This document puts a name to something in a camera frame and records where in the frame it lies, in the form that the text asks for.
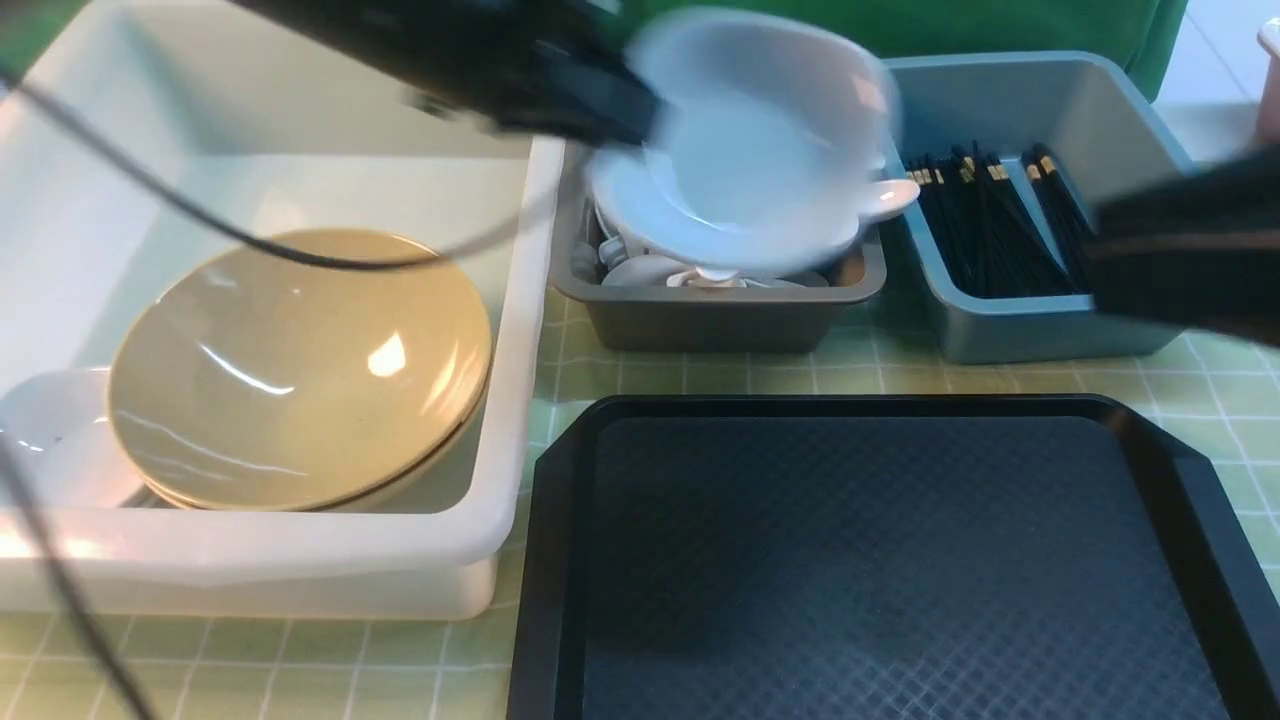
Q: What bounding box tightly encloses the bundle of black chopsticks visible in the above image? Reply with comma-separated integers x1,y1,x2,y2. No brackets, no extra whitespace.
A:
904,143,1093,299

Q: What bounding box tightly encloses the green checkered table mat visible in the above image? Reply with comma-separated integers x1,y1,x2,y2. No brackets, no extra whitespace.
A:
0,160,1280,720

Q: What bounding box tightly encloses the large white plastic tub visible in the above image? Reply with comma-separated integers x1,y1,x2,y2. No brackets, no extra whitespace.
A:
3,1,564,620

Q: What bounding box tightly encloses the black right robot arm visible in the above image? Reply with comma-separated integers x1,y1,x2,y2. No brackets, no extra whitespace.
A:
1082,143,1279,348

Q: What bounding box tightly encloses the pink container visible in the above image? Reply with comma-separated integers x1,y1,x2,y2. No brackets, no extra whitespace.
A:
1254,17,1280,143

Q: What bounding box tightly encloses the black serving tray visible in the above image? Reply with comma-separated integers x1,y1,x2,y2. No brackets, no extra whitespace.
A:
507,395,1279,719

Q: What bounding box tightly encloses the beige noodle bowl in tub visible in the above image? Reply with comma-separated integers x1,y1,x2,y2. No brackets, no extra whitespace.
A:
111,401,483,512

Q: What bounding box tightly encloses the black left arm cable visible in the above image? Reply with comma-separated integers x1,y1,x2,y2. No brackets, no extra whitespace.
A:
0,70,561,720

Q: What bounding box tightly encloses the beige noodle bowl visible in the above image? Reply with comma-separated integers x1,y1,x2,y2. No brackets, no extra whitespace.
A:
111,401,483,512
108,249,493,512

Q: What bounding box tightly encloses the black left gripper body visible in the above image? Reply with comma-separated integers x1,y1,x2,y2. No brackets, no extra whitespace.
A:
410,37,664,147

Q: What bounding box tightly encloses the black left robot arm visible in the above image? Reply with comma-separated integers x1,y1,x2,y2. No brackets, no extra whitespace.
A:
242,1,664,147

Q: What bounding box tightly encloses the pile of white soup spoons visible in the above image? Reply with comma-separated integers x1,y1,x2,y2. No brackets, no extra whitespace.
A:
595,178,922,291

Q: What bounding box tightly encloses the grey spoon bin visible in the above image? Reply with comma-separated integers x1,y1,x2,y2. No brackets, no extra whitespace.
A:
549,146,887,354

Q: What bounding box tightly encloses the blue chopstick bin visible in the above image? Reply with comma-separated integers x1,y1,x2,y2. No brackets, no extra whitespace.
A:
879,51,1196,365

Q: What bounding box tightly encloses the white sauce dish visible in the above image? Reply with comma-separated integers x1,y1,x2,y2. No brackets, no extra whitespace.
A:
1,366,145,509
585,6,919,277

